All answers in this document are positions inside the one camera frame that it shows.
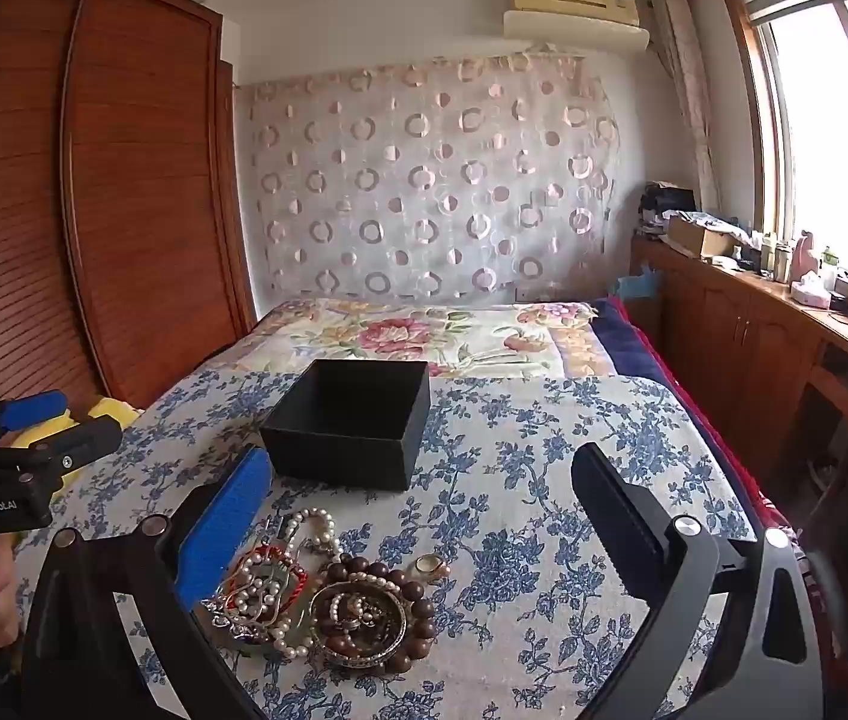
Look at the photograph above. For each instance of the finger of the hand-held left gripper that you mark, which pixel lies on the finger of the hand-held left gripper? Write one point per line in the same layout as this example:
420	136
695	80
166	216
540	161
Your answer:
30	409
83	441

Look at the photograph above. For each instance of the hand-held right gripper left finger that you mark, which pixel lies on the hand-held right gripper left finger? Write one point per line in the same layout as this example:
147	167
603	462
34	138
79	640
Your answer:
221	525

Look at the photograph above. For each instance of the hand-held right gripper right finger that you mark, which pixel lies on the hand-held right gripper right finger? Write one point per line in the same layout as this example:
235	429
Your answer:
615	517

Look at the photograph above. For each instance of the black cardboard box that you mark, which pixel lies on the black cardboard box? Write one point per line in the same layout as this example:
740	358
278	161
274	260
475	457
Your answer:
334	454

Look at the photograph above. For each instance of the ornate dark metal bangle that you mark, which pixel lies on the ornate dark metal bangle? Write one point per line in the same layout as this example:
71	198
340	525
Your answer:
394	641

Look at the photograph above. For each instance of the yellow plush toy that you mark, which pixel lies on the yellow plush toy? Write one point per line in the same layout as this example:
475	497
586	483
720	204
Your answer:
113	411

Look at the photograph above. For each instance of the blue floral blanket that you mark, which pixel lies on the blue floral blanket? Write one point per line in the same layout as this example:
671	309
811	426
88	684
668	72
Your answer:
529	465

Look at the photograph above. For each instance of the red and navy quilt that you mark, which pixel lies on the red and navy quilt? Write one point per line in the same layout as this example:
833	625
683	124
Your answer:
634	345

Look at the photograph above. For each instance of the wooden wardrobe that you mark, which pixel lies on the wooden wardrobe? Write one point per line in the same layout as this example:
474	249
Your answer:
131	202

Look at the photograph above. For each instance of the wooden cabinet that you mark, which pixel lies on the wooden cabinet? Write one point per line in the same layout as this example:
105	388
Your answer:
731	315

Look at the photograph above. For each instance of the blue bag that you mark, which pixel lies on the blue bag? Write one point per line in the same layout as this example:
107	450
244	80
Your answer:
638	285

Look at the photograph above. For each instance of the pink floral bedsheet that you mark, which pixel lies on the pink floral bedsheet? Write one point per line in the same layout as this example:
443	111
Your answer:
394	334

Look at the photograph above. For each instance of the brown cardboard box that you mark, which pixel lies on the brown cardboard box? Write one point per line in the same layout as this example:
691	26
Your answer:
694	238

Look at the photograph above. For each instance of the pink tissue box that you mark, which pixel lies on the pink tissue box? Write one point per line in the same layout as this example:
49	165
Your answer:
810	294

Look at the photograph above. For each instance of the pile of dark clothes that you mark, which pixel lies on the pile of dark clothes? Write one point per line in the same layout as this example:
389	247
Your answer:
664	202

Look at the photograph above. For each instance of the pink figurine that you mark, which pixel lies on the pink figurine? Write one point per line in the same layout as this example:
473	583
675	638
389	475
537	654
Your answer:
806	259

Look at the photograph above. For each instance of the patterned headboard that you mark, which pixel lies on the patterned headboard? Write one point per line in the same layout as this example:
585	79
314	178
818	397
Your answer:
409	202

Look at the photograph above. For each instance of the floral window curtain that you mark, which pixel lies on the floral window curtain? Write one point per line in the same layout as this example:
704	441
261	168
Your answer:
686	90

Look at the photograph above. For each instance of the window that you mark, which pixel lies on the window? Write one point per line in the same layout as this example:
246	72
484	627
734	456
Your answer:
829	127

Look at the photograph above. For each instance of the white air deflector shelf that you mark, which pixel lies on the white air deflector shelf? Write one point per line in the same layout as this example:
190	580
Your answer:
566	36

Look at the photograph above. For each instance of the beige air conditioner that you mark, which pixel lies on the beige air conditioner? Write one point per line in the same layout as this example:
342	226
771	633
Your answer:
574	1

